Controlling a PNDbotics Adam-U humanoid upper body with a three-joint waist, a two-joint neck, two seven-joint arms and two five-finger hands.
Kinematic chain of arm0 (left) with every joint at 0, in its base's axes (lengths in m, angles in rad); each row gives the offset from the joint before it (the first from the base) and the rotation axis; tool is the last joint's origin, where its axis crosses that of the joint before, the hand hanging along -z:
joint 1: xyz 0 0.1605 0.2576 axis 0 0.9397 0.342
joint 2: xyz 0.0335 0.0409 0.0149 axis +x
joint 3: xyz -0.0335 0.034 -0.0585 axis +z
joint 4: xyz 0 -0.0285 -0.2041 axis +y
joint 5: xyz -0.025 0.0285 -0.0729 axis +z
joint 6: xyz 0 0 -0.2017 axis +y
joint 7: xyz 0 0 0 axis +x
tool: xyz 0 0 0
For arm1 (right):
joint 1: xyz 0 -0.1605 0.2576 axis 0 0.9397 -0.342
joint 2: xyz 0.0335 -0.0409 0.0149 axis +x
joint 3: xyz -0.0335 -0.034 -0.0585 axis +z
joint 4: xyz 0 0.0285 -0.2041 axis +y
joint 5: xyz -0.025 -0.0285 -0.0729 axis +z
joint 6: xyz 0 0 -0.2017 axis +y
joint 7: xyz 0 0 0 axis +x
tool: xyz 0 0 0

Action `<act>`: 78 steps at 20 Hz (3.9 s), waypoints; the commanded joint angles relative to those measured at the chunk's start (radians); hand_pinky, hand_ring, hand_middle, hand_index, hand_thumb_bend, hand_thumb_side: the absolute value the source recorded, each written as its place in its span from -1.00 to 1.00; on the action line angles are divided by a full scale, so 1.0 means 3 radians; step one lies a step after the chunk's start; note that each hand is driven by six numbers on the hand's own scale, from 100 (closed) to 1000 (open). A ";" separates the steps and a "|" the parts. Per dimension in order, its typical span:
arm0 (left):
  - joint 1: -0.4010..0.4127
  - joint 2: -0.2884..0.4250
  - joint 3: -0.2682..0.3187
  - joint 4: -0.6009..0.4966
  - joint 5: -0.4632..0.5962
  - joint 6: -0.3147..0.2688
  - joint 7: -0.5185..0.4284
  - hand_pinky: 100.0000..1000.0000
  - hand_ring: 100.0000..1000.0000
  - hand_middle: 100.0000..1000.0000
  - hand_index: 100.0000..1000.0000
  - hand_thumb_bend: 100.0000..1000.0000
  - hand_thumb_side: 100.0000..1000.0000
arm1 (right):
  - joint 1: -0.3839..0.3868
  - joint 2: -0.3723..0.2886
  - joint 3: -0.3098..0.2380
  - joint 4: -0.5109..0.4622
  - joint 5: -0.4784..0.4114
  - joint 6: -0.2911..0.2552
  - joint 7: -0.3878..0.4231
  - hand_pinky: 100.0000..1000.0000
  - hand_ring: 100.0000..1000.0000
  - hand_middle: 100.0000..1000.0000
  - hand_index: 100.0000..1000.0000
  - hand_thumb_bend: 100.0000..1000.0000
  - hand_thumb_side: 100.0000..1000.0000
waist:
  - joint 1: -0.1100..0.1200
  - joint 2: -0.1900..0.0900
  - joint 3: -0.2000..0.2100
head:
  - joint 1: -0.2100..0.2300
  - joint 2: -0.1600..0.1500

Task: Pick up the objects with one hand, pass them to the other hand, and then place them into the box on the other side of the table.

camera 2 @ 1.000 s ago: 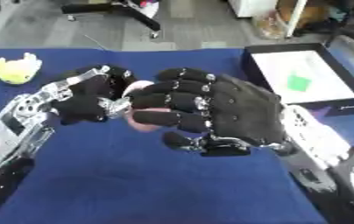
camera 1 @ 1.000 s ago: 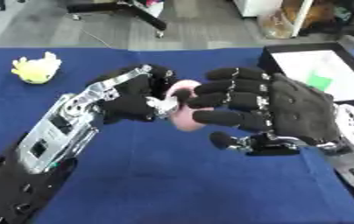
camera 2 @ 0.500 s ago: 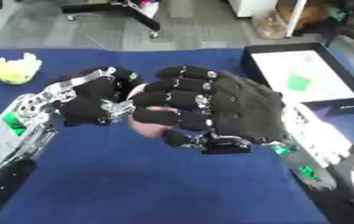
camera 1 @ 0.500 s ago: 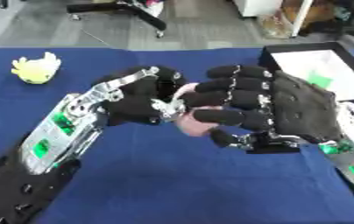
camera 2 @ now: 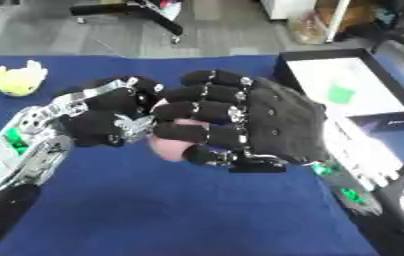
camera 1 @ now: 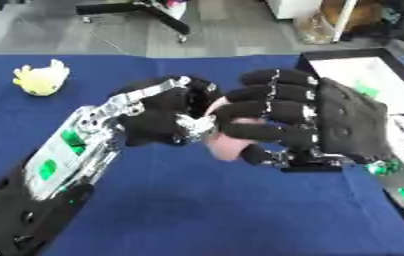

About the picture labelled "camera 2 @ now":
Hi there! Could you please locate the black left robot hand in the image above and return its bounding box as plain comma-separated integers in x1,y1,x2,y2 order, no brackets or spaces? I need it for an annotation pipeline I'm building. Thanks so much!
51,75,167,148

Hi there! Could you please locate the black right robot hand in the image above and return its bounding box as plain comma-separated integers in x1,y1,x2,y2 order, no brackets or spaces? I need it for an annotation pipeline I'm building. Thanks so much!
151,68,330,174

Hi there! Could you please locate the pink round soft toy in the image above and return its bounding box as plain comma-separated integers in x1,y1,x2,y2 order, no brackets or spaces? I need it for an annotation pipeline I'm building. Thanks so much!
146,98,209,163

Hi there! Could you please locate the black box white inside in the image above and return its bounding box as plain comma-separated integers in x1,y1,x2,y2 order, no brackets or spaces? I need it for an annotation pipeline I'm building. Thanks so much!
272,48,404,133

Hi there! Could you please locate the green block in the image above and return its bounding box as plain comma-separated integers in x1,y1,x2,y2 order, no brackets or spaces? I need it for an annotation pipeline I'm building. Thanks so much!
326,82,358,105

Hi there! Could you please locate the yellow soft toy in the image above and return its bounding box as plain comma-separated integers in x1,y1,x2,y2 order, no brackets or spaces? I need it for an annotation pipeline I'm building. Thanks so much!
0,59,50,98

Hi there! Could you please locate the tan bag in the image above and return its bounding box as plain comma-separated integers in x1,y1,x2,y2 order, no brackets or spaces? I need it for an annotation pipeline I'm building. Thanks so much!
284,9,332,46

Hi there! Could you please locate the white pole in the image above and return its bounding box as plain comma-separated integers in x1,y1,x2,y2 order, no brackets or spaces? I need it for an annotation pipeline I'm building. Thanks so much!
322,0,353,44

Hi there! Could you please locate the black wheeled stand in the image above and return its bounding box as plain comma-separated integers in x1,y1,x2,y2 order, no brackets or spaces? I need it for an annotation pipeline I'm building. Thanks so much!
69,0,185,45

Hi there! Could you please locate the black chair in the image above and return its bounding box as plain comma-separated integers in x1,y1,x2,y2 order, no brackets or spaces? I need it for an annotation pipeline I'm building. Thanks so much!
350,0,404,65

